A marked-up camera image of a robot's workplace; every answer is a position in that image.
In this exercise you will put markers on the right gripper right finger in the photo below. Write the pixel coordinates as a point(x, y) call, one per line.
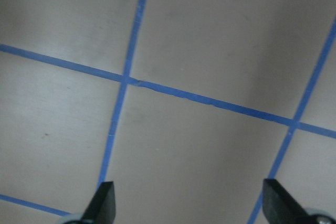
point(278, 205)

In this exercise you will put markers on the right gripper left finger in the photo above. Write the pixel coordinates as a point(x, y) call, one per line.
point(102, 208)

